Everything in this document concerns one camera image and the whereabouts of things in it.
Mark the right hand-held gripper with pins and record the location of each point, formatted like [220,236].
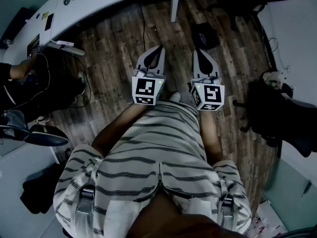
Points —
[210,95]

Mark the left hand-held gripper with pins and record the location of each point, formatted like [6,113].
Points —
[146,88]

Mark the black plastic container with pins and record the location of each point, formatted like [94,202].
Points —
[205,37]

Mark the person's right forearm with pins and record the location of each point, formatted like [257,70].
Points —
[210,133]

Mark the person's left forearm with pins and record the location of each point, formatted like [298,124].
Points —
[116,130]

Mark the person's right white shoe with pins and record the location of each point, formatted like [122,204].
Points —
[175,97]

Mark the white desk leg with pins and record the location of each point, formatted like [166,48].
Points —
[175,4]

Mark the white plastic bag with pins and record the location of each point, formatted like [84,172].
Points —
[272,77]

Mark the white desk foot bar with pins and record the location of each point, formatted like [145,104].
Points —
[71,49]

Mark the white power adapter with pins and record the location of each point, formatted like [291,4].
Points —
[65,43]

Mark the black phone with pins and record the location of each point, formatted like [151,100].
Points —
[49,21]

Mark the yellow sticker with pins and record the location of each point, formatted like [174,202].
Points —
[45,15]

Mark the dark tablet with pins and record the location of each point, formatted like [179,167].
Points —
[33,44]

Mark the dark office chair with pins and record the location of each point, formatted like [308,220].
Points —
[47,137]

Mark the dark grey desk divider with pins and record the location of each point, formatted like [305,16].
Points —
[17,23]

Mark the white wall socket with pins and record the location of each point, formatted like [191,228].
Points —
[288,69]

